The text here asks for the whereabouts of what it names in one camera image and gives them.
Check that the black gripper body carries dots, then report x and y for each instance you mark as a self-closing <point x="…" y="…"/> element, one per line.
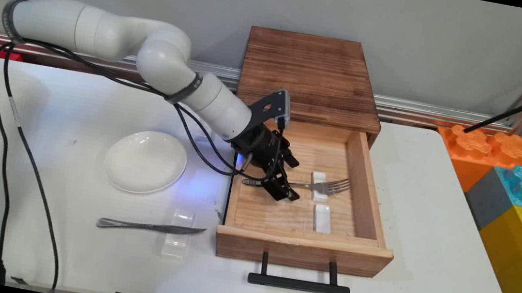
<point x="261" y="144"/>

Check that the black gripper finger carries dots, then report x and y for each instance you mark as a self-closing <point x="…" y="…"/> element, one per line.
<point x="291" y="159"/>
<point x="281" y="189"/>

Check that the silver serrated table knife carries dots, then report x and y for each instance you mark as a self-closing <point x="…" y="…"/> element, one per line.
<point x="148" y="227"/>

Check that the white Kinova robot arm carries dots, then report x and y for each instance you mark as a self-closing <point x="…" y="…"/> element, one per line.
<point x="101" y="32"/>

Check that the small white cutlery rest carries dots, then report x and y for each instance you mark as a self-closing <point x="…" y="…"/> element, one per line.
<point x="319" y="177"/>
<point x="322" y="219"/>

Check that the silver fork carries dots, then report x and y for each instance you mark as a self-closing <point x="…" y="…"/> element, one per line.
<point x="333" y="186"/>

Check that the light wooden drawer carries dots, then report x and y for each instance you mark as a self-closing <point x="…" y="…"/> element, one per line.
<point x="302" y="251"/>

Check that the dark wooden cabinet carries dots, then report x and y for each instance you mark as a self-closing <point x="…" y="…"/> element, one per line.
<point x="312" y="71"/>

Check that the white round plate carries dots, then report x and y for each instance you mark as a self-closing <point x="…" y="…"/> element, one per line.
<point x="145" y="162"/>

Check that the large white ceramic cutlery rest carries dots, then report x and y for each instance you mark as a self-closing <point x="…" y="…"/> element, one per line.
<point x="175" y="249"/>

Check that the orange foam block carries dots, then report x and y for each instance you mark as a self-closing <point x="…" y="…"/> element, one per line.
<point x="469" y="153"/>

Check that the grey foam block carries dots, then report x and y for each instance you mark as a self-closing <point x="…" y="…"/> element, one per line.
<point x="488" y="201"/>

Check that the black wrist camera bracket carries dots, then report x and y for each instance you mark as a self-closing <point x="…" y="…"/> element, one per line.
<point x="267" y="105"/>

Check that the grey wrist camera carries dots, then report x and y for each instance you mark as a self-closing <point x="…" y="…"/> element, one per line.
<point x="287" y="106"/>

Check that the aluminium rail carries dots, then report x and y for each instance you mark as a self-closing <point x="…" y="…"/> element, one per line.
<point x="429" y="112"/>

